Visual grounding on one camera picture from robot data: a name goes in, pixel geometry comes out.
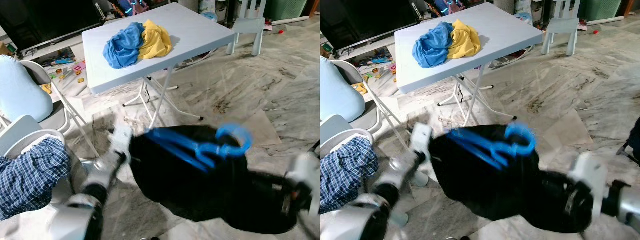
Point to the blue plaid garment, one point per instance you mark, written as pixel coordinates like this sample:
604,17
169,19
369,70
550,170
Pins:
345,172
30,175

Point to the black garment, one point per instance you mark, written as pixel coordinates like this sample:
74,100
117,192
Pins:
500,195
200,195

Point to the blue plastic hanger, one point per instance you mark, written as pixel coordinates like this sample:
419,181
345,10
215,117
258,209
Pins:
225,150
510,149

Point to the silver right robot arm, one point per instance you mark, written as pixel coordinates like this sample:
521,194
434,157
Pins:
625,200

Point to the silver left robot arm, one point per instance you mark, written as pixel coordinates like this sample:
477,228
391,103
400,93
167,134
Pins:
100,172
395,172

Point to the grey folding chair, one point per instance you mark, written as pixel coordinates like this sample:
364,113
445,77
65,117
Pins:
370,117
52,120

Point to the light blue pillow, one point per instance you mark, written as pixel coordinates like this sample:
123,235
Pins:
22,95
340,95

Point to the white long tube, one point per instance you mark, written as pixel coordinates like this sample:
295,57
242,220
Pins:
290,20
605,20

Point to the white folding table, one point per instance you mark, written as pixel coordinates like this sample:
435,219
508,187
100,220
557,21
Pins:
510,35
200,35

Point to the black television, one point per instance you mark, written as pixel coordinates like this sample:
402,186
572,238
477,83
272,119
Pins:
45,20
360,22

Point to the green bin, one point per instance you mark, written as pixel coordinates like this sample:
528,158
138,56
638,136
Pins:
600,9
285,9

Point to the yellow crumpled cloth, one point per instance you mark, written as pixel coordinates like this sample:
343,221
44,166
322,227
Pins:
156,42
465,42

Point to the blue crumpled cloth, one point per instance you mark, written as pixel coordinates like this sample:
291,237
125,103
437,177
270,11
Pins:
122,47
430,47

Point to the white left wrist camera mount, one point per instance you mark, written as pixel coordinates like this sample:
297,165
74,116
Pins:
121,137
421,137

